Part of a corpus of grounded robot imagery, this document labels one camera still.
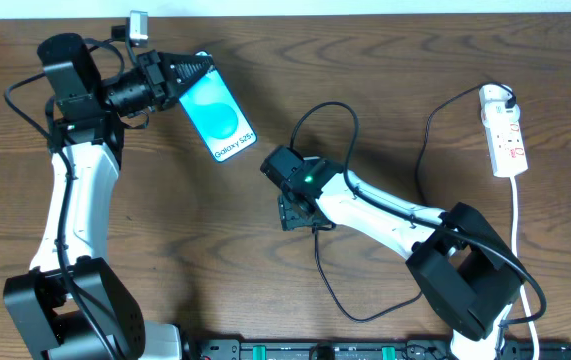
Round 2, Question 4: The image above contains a white power strip cord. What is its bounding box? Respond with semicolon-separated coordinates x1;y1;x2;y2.
508;174;542;360

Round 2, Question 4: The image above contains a white power strip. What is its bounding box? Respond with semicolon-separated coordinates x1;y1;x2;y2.
479;84;528;178

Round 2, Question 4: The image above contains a blue Galaxy smartphone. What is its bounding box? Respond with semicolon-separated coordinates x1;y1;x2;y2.
179;65;258;163

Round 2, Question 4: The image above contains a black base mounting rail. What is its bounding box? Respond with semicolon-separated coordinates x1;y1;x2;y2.
183;339;571;360

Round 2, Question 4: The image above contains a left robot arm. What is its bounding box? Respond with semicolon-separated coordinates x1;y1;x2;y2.
3;33;214;359

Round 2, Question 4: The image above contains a white USB charger adapter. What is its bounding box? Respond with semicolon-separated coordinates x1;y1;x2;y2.
481;101;521;129

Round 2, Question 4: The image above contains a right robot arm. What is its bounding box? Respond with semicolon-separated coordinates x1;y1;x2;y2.
260;146;524;359

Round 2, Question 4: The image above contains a black USB charging cable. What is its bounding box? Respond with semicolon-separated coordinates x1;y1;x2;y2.
312;81;518;324

